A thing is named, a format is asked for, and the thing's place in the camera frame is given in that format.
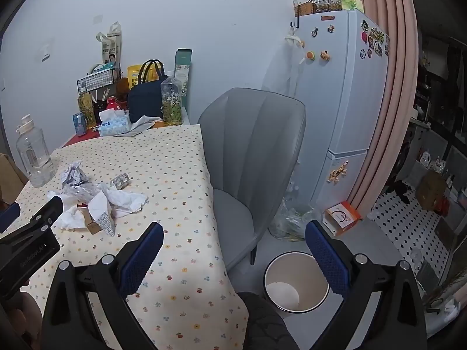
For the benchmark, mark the round orange fridge magnet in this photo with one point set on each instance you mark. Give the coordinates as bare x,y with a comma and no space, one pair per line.
310,55

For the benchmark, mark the black utensil holder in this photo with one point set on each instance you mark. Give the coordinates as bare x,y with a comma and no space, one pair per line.
99,111

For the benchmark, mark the tall green box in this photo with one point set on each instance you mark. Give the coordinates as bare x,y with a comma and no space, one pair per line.
183,63

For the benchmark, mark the person's left hand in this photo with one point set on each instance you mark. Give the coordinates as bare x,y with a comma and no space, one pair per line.
22,317

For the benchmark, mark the bear shaped fridge magnet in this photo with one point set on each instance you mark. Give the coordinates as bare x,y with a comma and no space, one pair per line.
325,55

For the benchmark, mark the floral tablecloth table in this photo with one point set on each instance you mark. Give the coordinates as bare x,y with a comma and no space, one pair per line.
164,175

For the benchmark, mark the printed paper leaflet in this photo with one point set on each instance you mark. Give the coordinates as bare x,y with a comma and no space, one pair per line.
106,223

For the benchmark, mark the gold ornament fridge magnet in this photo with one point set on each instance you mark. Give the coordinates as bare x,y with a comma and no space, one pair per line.
337,172

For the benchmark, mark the grey white cloth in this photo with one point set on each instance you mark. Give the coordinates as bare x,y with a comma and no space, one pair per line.
142,122

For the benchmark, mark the cluster of fridge magnets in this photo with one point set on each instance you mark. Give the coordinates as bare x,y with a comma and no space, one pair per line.
375,40

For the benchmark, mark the brown floor mat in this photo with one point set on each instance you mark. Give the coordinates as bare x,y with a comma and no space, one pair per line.
446,230

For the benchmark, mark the pink curtain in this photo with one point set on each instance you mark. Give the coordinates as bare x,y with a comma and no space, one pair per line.
386,98

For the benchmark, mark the dried grass broom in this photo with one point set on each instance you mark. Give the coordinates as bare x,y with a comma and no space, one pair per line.
448,288

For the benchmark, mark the orange and white box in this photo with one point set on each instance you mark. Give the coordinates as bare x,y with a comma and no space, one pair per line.
343,218

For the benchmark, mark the clear bottle with floral filling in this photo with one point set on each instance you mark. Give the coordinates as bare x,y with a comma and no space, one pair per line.
171,102

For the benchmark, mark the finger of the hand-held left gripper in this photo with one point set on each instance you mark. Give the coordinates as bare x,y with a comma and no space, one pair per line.
53,207
9,214

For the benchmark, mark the black cloth on floor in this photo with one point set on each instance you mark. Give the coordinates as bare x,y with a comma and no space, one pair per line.
399,191

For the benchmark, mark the grey upholstered chair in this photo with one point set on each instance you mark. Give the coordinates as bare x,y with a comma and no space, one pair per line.
251,146

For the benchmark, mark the yellow snack packet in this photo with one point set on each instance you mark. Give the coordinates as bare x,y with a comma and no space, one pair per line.
134,74

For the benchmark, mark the white wall fixture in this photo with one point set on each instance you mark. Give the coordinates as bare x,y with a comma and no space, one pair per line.
44,54

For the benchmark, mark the tan upholstered chair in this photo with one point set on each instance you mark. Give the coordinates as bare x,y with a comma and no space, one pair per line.
11,178

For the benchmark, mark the silver foil wrapper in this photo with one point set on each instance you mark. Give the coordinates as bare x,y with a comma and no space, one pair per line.
73,175

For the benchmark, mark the small brown cardboard box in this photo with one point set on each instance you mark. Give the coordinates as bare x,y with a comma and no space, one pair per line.
91,225

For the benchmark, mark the translucent hanging mesh bag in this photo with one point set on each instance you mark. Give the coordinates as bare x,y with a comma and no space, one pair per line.
288,73

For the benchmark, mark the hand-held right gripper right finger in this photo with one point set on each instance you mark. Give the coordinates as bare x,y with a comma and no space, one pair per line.
326,262

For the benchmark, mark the red table mat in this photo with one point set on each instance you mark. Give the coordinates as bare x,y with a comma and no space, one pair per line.
82,139

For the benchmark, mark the large clear water jug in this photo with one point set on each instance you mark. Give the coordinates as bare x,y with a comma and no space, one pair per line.
34,153

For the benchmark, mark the white fridge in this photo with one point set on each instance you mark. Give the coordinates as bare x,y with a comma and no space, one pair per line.
339,109

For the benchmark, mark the small clear wrapper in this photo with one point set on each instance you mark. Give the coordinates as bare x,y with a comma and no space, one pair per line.
120,181

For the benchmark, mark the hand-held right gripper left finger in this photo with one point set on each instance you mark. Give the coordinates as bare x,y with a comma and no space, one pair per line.
142,259

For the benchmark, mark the clear plastic bag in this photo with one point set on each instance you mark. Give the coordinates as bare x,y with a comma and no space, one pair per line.
292,222

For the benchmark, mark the white detergent bottle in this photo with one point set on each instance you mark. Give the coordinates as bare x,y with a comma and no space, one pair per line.
425,159

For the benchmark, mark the person's trouser leg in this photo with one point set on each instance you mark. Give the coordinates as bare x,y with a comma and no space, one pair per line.
262,324

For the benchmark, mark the brown woven basket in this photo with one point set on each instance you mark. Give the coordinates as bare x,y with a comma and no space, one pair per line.
304,9

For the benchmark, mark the green printed packet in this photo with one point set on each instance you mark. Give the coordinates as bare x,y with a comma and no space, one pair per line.
352,3

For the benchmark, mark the white printed paper bag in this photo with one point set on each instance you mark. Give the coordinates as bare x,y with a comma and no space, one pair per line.
111,49

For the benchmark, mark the washing machine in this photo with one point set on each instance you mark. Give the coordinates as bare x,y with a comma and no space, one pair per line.
404,156

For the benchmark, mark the blue tissue pack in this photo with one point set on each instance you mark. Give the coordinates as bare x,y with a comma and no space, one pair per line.
115,125

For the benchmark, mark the white trash bin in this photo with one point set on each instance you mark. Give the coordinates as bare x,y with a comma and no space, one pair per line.
277,269

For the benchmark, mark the small white plastic bag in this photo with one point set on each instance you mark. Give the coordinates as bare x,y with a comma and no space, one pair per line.
447,306

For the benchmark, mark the large brown cardboard box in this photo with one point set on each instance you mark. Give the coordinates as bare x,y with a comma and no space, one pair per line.
431,191

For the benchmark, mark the navy lunch bag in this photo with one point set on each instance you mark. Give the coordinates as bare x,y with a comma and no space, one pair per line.
144,102

